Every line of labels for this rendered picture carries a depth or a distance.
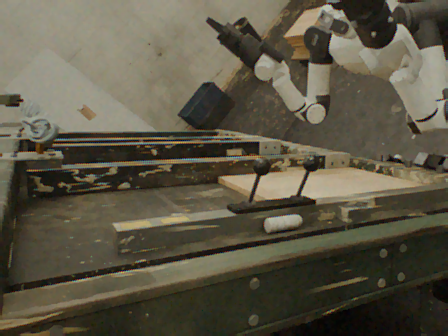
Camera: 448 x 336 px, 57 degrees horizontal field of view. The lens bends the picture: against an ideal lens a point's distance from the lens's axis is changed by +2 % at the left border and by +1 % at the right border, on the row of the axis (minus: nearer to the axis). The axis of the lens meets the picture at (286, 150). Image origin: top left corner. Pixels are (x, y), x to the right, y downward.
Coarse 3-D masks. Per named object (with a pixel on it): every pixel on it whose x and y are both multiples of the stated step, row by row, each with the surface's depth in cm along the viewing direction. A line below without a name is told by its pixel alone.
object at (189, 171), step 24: (48, 168) 104; (72, 168) 107; (96, 168) 110; (120, 168) 113; (144, 168) 116; (168, 168) 120; (192, 168) 124; (216, 168) 129; (240, 168) 133; (48, 192) 104; (72, 192) 107
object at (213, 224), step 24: (384, 192) 105; (408, 192) 106; (432, 192) 111; (168, 216) 77; (192, 216) 77; (216, 216) 78; (240, 216) 80; (264, 216) 83; (312, 216) 90; (336, 216) 94; (120, 240) 68; (144, 240) 70; (168, 240) 73; (192, 240) 75
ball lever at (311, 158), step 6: (306, 156) 84; (312, 156) 83; (306, 162) 83; (312, 162) 83; (318, 162) 83; (306, 168) 83; (312, 168) 83; (318, 168) 84; (306, 174) 86; (306, 180) 86; (300, 186) 87; (300, 192) 88; (294, 198) 89; (300, 198) 89
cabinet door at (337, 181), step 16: (240, 176) 131; (272, 176) 133; (288, 176) 135; (320, 176) 138; (336, 176) 139; (352, 176) 140; (368, 176) 141; (384, 176) 141; (240, 192) 115; (256, 192) 109; (272, 192) 109; (288, 192) 111; (304, 192) 112; (320, 192) 113; (336, 192) 114; (352, 192) 115
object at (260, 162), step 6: (258, 162) 76; (264, 162) 76; (270, 162) 78; (258, 168) 76; (264, 168) 76; (270, 168) 77; (258, 174) 77; (264, 174) 77; (258, 180) 79; (252, 192) 81; (252, 198) 82; (246, 204) 82; (252, 204) 83
